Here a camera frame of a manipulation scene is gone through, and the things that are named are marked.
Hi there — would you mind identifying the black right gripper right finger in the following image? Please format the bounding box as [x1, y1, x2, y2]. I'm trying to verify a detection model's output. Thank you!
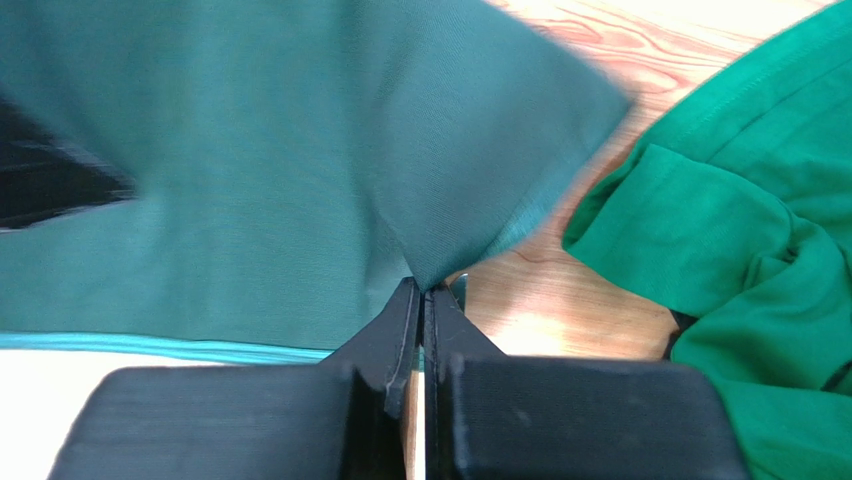
[423, 286, 750, 479]

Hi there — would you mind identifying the dark green cloth napkin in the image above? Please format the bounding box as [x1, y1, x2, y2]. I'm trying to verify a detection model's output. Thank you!
[1, 1, 631, 364]

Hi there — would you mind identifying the bright green t-shirt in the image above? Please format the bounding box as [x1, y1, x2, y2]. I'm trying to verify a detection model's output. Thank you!
[563, 1, 851, 479]

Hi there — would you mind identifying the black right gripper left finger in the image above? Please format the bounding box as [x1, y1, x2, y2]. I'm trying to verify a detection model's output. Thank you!
[50, 278, 421, 480]

